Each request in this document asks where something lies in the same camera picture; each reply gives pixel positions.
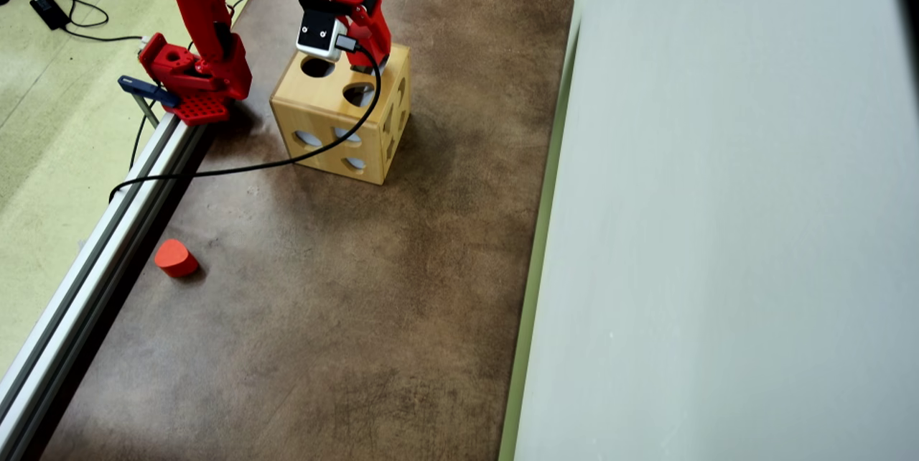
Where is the wooden shape sorter box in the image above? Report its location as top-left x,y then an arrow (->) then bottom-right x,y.
270,41 -> 411,186

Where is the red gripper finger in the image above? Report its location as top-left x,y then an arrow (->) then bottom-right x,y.
356,9 -> 393,75

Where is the blue clamp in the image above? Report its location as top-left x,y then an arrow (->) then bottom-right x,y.
118,75 -> 180,129

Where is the black camera cable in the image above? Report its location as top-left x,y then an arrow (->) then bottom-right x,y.
108,34 -> 383,203

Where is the aluminium profile rail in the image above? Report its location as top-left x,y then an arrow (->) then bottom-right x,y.
0,113 -> 209,461

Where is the brown table mat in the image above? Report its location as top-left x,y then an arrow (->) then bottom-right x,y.
39,0 -> 574,461

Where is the black adapter cable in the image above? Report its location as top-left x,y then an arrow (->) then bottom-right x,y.
6,0 -> 144,43

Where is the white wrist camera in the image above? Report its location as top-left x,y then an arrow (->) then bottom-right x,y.
296,10 -> 347,64

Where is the red rounded wooden block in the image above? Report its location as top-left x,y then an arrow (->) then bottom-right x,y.
154,238 -> 200,279

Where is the black power adapter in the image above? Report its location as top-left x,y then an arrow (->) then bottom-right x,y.
30,0 -> 71,31

